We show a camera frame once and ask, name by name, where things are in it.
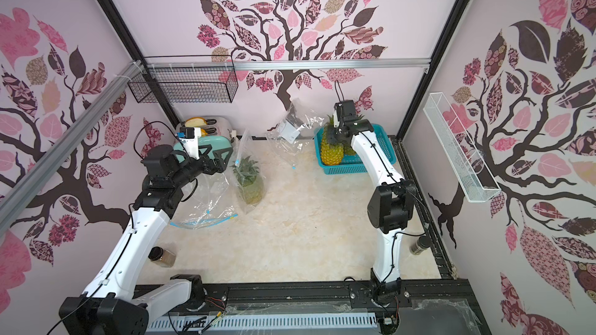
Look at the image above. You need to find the zip bag with blue seal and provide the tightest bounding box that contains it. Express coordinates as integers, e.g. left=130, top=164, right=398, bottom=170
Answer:
left=169, top=176, right=239, bottom=231

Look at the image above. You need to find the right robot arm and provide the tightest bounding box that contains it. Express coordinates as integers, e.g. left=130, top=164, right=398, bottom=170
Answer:
left=327, top=82, right=416, bottom=306

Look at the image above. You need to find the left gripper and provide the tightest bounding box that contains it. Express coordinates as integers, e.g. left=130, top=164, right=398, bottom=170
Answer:
left=170, top=143, right=233, bottom=188

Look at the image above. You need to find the spice jar left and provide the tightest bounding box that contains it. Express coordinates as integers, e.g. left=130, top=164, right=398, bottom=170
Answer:
left=148, top=246, right=176, bottom=268

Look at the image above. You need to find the teal plastic basket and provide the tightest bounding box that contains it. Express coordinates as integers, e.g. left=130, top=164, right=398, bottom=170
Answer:
left=313, top=123, right=397, bottom=175

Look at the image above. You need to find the pineapple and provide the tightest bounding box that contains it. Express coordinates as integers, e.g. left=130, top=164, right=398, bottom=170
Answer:
left=320, top=144, right=344, bottom=166
left=321, top=116, right=335, bottom=147
left=233, top=156, right=265, bottom=206
left=343, top=144, right=356, bottom=156

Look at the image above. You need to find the toast slice rear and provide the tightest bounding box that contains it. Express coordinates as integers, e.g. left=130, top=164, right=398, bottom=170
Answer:
left=184, top=117, right=208, bottom=128

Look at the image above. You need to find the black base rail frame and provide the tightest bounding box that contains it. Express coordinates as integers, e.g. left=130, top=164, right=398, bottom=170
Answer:
left=134, top=278, right=489, bottom=334

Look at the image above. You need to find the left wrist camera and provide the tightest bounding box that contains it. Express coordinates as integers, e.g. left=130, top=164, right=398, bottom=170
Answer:
left=178, top=127, right=202, bottom=159

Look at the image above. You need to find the aluminium rail wall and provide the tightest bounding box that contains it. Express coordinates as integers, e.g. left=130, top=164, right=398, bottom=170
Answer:
left=1, top=60, right=141, bottom=234
left=147, top=58, right=431, bottom=71

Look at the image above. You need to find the mint green toaster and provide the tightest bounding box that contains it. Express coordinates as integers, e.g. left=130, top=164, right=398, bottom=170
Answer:
left=173, top=116, right=234, bottom=152

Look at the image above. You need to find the black wire wall basket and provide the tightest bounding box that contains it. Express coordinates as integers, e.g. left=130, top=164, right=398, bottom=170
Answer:
left=127, top=56, right=238, bottom=103

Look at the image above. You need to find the white slotted cable duct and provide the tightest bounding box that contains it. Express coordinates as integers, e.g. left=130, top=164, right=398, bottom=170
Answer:
left=147, top=313, right=378, bottom=334

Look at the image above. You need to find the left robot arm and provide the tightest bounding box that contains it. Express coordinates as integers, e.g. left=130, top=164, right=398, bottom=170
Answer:
left=58, top=127, right=233, bottom=334

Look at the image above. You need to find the spice jar right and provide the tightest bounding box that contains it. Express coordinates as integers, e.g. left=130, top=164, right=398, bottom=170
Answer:
left=409, top=235, right=432, bottom=256

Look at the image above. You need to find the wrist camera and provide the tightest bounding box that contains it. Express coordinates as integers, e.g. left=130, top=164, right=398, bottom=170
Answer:
left=178, top=127, right=202, bottom=159
left=335, top=100, right=359, bottom=126

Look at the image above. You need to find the aluminium rail back wall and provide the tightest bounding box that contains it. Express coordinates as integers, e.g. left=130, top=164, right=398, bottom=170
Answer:
left=147, top=58, right=431, bottom=71

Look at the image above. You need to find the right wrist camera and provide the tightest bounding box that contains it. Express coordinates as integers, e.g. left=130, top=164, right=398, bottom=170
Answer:
left=335, top=100, right=359, bottom=126

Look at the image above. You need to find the spice jar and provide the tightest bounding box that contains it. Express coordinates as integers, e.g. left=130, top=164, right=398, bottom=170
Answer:
left=409, top=235, right=432, bottom=256
left=148, top=246, right=176, bottom=268

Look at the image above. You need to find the aluminium rail left wall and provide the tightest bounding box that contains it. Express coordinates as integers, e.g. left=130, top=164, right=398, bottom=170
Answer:
left=1, top=60, right=141, bottom=234

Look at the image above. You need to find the white wire wall shelf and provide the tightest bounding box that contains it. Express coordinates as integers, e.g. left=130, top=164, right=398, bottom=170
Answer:
left=423, top=92, right=501, bottom=203

